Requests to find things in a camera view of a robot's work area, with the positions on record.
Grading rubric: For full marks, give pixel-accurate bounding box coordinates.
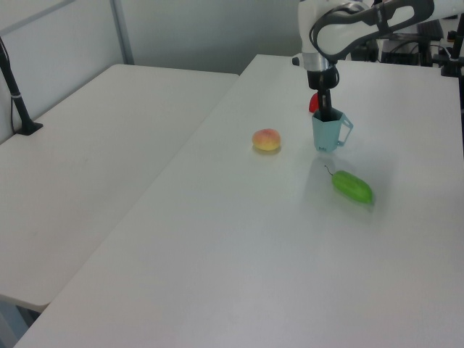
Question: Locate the black pole with foot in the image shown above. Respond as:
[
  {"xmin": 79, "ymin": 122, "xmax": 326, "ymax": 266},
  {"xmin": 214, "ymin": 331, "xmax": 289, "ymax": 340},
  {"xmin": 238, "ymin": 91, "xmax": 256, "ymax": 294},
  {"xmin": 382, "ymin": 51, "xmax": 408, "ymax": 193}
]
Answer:
[{"xmin": 0, "ymin": 36, "xmax": 44, "ymax": 136}]

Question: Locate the light blue faceted mug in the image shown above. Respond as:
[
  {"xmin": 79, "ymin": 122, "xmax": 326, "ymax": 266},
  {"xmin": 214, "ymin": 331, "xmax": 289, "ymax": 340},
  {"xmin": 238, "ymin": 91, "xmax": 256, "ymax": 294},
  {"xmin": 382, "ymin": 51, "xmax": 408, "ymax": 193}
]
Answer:
[{"xmin": 312, "ymin": 107, "xmax": 355, "ymax": 154}]

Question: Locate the green toy cucumber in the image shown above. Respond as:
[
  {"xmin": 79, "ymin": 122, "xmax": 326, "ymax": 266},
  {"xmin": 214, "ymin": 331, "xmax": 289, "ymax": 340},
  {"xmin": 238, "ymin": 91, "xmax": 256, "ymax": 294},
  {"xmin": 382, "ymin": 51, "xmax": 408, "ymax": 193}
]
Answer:
[{"xmin": 323, "ymin": 165, "xmax": 375, "ymax": 206}]

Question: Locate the black electronics box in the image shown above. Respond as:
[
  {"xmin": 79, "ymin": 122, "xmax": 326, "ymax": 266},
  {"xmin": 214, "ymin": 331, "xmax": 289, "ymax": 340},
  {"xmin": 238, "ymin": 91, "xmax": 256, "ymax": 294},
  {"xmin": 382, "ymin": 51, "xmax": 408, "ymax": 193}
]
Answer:
[{"xmin": 352, "ymin": 36, "xmax": 434, "ymax": 67}]

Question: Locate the white side table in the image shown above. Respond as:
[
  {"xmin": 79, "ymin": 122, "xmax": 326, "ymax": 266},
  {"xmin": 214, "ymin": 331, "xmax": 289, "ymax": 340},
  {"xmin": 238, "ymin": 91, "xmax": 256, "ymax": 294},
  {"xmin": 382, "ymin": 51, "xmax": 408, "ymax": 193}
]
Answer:
[{"xmin": 0, "ymin": 63, "xmax": 241, "ymax": 312}]

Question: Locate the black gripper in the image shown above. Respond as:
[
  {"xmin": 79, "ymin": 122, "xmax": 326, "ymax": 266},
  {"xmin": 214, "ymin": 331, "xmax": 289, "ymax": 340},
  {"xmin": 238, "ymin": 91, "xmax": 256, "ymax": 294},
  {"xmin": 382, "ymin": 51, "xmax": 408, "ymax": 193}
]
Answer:
[{"xmin": 307, "ymin": 67, "xmax": 340, "ymax": 120}]

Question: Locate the orange toy peach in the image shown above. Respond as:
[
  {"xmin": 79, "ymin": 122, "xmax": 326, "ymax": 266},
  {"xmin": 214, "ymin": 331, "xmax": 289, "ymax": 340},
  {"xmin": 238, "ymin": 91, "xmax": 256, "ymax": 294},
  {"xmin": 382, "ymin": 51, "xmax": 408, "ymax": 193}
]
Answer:
[{"xmin": 252, "ymin": 128, "xmax": 282, "ymax": 152}]

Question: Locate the grey partition frame post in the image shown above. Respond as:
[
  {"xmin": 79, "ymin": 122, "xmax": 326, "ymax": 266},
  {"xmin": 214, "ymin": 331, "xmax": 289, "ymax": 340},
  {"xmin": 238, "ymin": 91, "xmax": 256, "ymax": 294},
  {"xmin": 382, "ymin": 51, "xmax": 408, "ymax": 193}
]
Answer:
[{"xmin": 109, "ymin": 0, "xmax": 136, "ymax": 67}]

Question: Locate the black clamp stand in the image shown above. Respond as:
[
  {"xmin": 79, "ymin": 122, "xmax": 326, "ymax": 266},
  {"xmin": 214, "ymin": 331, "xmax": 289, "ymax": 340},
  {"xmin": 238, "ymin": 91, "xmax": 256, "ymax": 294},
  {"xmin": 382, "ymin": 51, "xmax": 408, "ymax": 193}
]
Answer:
[{"xmin": 439, "ymin": 20, "xmax": 464, "ymax": 78}]

